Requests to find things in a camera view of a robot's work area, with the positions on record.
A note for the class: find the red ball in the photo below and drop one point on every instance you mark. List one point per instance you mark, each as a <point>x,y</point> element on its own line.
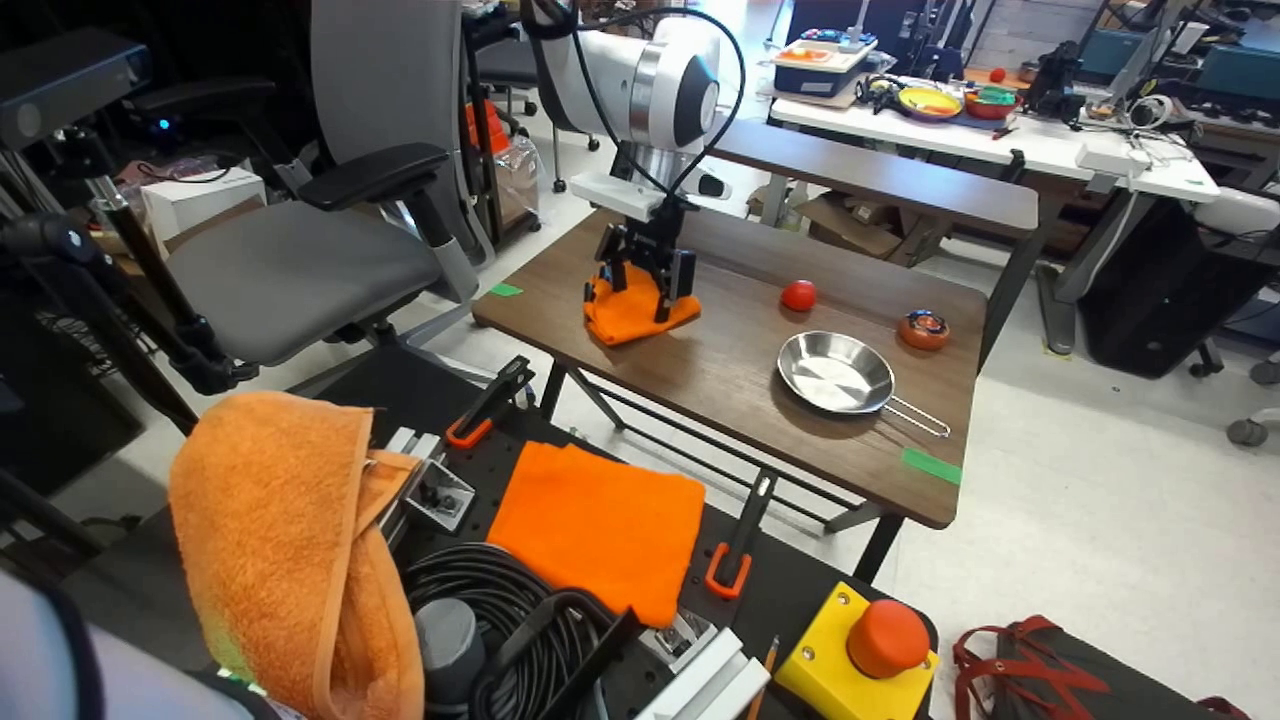
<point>799,297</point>

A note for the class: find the small orange bowl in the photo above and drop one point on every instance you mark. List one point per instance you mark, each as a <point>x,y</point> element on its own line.
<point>921,328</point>

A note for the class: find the red green bowl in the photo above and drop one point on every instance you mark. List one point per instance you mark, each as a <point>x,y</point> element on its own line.
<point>992,100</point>

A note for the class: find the gray office chair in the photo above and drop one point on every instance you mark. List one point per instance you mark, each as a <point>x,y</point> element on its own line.
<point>306,264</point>

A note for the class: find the cardboard box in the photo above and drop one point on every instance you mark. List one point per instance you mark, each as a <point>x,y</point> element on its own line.
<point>854,225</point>

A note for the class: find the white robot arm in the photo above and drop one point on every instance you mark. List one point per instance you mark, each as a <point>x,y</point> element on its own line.
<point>643,87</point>

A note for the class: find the black camera on tripod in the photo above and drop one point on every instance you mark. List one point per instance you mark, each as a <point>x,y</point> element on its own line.
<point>66,83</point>

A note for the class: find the silver metal bracket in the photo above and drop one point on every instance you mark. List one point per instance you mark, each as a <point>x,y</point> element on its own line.
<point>434,488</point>

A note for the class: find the orange black bar clamp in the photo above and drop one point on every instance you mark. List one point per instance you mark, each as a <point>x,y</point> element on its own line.
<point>751,523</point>
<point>502,391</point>

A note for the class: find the gray cylinder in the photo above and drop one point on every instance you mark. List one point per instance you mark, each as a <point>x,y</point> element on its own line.
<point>448,644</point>

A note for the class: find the folded orange cloth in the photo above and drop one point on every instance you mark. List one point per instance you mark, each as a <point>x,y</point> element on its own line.
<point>601,527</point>

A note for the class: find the orange terry towel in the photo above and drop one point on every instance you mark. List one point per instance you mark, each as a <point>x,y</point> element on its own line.
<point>282,562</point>

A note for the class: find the black metal table frame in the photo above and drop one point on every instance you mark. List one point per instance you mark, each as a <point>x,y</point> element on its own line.
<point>870,550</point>

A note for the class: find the black perforated base board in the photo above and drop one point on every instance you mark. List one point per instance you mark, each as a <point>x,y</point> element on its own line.
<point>802,569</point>

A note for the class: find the yellow bowl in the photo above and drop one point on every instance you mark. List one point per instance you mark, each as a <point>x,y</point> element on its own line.
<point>928,100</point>

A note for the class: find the silver metal pan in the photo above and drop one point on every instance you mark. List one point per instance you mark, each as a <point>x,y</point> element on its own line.
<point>834,374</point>

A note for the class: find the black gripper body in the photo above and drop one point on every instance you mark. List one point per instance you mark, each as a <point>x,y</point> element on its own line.
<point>647,239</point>

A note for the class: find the green tape marker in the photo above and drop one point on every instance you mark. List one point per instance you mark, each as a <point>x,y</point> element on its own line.
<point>504,291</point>

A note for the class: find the white aluminium rail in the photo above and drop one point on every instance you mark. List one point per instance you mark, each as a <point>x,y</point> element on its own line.
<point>700,680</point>

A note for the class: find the white work table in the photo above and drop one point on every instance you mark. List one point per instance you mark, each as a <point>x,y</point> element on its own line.
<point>1065,145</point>

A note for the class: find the yellow emergency stop box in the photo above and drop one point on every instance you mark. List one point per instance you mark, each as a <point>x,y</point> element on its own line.
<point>834,666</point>

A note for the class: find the tray with orange contents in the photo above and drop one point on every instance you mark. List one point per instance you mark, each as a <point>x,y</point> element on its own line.
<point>827,57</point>

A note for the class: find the black case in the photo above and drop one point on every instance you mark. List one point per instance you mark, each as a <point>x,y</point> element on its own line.
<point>1160,293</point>

